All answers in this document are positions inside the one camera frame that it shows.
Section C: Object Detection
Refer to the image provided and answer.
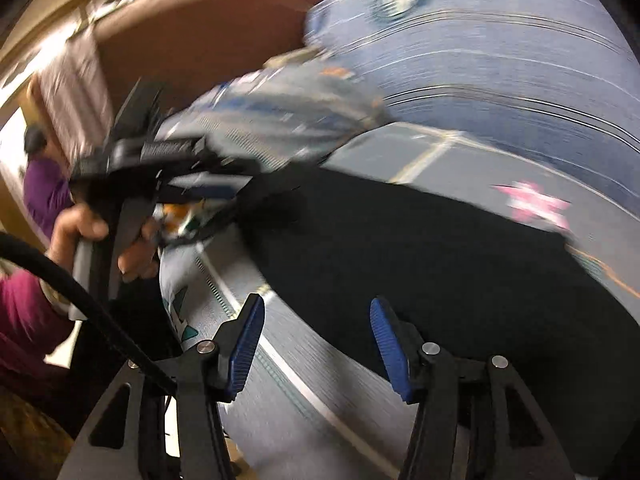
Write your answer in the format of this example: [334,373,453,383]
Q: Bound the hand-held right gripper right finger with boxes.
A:
[369,296,576,480]

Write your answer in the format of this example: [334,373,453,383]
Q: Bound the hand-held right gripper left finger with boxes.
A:
[57,294,266,480]

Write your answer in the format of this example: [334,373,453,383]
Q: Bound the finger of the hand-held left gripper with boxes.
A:
[155,160,261,206]

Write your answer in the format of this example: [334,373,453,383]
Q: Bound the black pants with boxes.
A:
[235,162,640,480]

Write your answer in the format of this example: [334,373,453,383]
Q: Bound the person's left forearm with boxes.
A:
[0,260,81,366]

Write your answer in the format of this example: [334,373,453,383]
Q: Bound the person's left hand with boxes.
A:
[49,205,162,283]

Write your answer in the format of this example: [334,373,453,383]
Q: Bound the grey star-print bedsheet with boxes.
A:
[157,122,640,480]

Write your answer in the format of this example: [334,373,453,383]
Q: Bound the pale hanging cloth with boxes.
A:
[37,30,116,156]

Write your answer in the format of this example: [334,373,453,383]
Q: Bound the grey star-print pillow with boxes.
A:
[160,52,396,166]

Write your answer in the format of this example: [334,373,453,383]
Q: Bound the brown headboard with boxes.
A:
[92,0,338,131]

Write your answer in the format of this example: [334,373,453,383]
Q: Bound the blue plaid pillow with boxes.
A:
[302,0,640,221]

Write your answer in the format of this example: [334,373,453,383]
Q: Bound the black cable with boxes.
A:
[0,232,178,396]

